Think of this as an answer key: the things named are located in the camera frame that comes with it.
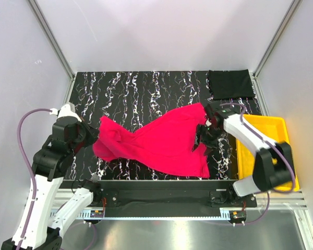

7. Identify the pink t shirt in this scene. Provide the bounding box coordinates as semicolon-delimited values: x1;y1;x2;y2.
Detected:
93;103;210;178

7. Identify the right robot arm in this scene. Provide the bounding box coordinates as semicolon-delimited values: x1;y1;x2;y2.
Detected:
192;103;296;204

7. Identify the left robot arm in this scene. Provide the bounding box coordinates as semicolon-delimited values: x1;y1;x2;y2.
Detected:
1;116;102;249

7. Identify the folded black t shirt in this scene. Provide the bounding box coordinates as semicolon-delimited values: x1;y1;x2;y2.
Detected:
207;69;255;100

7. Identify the yellow plastic bin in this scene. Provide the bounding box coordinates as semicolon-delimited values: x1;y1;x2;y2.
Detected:
234;115;299;196

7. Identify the right connector block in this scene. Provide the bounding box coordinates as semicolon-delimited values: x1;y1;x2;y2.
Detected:
231;210;247;221

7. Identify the connector block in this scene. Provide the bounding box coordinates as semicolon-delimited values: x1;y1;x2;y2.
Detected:
90;209;105;218
231;210;247;221

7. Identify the left connector block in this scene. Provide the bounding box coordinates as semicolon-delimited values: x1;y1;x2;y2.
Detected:
90;209;105;218

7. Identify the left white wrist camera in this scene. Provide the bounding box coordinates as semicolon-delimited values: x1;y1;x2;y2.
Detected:
49;103;82;122

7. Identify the slotted cable duct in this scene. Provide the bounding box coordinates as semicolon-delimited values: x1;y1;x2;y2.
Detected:
49;207;233;219

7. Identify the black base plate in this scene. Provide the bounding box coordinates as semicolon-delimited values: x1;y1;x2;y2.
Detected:
50;180;257;220

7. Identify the left aluminium frame post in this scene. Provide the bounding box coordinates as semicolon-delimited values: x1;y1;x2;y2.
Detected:
26;0;76;79

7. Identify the aluminium frame post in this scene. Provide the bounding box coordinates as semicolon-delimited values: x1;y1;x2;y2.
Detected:
252;0;303;79
26;0;76;79

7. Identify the right aluminium frame post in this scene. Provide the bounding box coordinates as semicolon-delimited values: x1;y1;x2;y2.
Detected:
252;0;303;79

